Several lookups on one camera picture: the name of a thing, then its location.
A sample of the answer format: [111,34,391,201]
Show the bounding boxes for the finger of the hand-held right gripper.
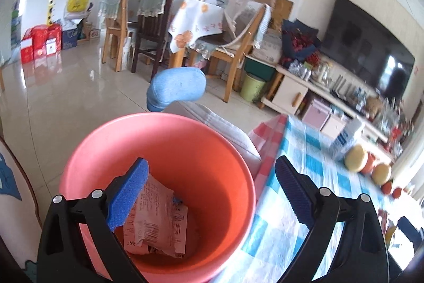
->
[396,216,423,252]

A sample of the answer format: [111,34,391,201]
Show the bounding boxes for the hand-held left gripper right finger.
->
[275,156,391,283]

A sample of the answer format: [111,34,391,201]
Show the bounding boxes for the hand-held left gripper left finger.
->
[37,157,149,283]

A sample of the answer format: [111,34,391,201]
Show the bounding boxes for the white printed plastic packet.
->
[123,173,189,259]

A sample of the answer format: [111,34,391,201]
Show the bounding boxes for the pink plastic bucket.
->
[59,113,257,283]

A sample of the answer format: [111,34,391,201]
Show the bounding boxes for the blue checked tablecloth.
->
[212,115,424,283]

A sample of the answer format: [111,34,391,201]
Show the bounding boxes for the red checked cloth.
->
[248,114,289,195]

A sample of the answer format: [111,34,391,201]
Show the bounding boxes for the yellow pear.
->
[371,163,392,185]
[344,144,368,172]

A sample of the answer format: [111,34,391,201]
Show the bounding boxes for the white bottle with blue label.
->
[328,119,365,162]

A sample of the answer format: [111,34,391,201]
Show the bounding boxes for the pale storage box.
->
[320,113,348,140]

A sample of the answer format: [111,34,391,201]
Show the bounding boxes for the red apple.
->
[360,153,377,175]

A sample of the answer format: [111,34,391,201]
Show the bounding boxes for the red packages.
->
[388,125,404,153]

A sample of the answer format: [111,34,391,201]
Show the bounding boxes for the light grey cushion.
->
[164,101,262,177]

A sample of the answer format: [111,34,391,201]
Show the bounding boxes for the green waste bin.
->
[240,72,267,102]

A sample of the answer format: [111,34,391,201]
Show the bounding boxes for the blue padded stool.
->
[147,67,206,113]

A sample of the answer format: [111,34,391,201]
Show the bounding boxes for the black router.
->
[331,75,353,97]

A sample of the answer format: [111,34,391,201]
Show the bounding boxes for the clear plastic bag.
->
[378,97,406,138]

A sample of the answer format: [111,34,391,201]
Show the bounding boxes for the white electric kettle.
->
[317,62,333,85]

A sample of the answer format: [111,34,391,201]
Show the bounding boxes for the pack of small bottles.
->
[289,60,312,77]

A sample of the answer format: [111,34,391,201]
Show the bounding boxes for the green storage box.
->
[243,56,277,82]

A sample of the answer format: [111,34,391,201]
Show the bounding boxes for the dark blue flower bouquet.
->
[281,19,323,69]

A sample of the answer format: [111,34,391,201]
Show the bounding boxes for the wooden chair with crochet cover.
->
[205,3,271,103]

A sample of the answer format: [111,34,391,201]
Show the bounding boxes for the light wooden chair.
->
[102,0,134,72]

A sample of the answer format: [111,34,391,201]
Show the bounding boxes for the dark wooden chair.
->
[131,0,179,80]

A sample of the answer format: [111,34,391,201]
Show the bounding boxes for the black television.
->
[320,0,416,98]

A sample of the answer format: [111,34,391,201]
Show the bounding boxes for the blue box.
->
[61,28,81,50]

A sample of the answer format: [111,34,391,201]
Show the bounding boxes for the red gift box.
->
[20,24,63,64]

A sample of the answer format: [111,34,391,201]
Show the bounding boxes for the orange print tablecloth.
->
[166,0,234,54]

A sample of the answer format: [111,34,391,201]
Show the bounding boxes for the yellow bag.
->
[65,0,90,14]

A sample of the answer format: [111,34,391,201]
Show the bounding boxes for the white mesh food cover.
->
[221,0,278,49]

